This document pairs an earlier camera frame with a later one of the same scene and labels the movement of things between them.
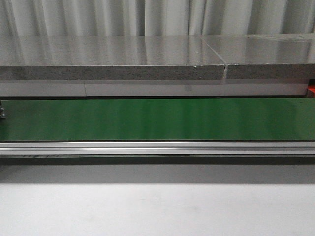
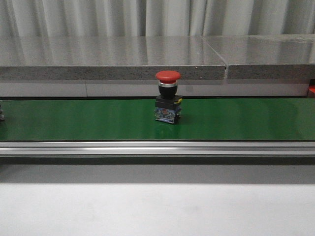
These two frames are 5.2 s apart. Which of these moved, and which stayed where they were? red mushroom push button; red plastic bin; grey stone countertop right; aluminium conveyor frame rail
Moved: red mushroom push button
Stayed: red plastic bin; aluminium conveyor frame rail; grey stone countertop right
